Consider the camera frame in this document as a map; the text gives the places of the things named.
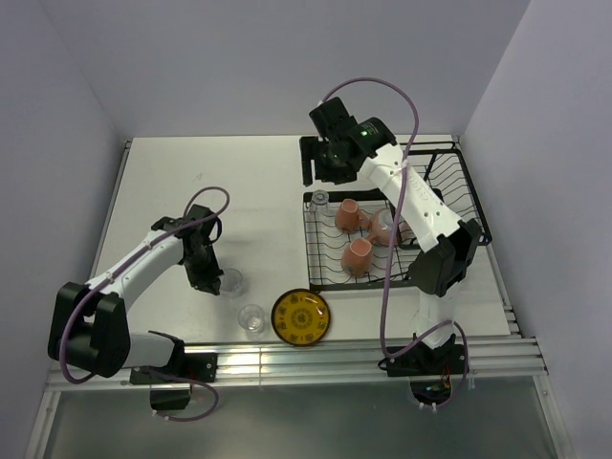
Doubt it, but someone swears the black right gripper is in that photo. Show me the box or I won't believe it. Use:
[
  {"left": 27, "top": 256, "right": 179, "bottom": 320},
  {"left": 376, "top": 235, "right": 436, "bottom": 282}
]
[{"left": 298, "top": 136, "right": 358, "bottom": 186}]

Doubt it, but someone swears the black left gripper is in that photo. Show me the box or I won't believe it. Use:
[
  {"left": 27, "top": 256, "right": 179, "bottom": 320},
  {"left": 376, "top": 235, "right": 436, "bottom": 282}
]
[{"left": 182, "top": 243, "right": 224, "bottom": 295}]

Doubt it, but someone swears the clear shot glass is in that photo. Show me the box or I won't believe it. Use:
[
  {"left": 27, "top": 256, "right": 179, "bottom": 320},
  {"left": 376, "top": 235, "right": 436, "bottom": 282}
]
[
  {"left": 308, "top": 189, "right": 330, "bottom": 216},
  {"left": 238, "top": 304, "right": 266, "bottom": 335},
  {"left": 220, "top": 269, "right": 244, "bottom": 297}
]

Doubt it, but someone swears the pink mug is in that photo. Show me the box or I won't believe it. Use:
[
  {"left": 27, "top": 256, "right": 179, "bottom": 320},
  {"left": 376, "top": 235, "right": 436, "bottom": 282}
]
[
  {"left": 335, "top": 199, "right": 370, "bottom": 233},
  {"left": 340, "top": 238, "right": 373, "bottom": 278}
]

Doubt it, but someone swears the red floral patterned bowl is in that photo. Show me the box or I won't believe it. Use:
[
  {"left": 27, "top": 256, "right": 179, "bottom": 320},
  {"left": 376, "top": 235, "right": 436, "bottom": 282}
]
[{"left": 366, "top": 208, "right": 410, "bottom": 247}]

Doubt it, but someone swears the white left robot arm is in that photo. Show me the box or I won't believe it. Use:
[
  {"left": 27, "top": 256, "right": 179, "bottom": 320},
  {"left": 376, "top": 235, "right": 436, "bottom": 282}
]
[{"left": 47, "top": 205, "right": 223, "bottom": 382}]

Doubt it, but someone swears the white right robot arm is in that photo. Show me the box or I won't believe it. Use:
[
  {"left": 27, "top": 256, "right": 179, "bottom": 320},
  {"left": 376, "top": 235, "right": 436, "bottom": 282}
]
[{"left": 299, "top": 97, "right": 482, "bottom": 373}]

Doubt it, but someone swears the clear shot glass front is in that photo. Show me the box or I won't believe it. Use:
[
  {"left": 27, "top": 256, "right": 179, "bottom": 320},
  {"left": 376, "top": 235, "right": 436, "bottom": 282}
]
[{"left": 238, "top": 304, "right": 266, "bottom": 335}]

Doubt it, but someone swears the yellow patterned plate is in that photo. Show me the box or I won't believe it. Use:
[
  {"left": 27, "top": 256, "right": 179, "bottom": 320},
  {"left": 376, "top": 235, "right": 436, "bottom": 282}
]
[{"left": 271, "top": 289, "right": 332, "bottom": 347}]

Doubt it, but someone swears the black wire dish rack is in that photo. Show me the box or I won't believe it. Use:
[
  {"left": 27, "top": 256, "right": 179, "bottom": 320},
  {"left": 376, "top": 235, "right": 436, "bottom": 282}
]
[{"left": 303, "top": 142, "right": 493, "bottom": 293}]

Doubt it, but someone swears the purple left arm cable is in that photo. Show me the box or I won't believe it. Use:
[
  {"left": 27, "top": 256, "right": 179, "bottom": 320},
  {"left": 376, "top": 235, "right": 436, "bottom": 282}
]
[{"left": 57, "top": 186, "right": 231, "bottom": 423}]

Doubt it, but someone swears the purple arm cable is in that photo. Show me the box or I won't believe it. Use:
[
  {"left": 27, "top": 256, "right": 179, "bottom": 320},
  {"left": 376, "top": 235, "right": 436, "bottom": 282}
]
[
  {"left": 320, "top": 76, "right": 472, "bottom": 410},
  {"left": 57, "top": 186, "right": 231, "bottom": 423}
]

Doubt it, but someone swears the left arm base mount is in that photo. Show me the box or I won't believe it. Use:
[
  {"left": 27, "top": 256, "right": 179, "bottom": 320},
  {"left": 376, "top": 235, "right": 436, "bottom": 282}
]
[{"left": 129, "top": 352, "right": 220, "bottom": 422}]

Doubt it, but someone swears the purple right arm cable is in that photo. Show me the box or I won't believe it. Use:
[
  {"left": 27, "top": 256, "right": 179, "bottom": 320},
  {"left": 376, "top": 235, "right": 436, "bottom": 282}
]
[{"left": 320, "top": 76, "right": 472, "bottom": 410}]

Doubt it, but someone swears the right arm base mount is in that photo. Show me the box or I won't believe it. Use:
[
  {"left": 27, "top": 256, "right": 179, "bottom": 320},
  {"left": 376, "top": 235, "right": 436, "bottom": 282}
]
[{"left": 378, "top": 335, "right": 469, "bottom": 404}]

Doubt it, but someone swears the aluminium rail frame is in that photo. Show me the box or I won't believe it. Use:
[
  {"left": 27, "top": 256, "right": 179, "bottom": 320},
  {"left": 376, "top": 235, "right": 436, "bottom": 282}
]
[{"left": 26, "top": 334, "right": 576, "bottom": 458}]

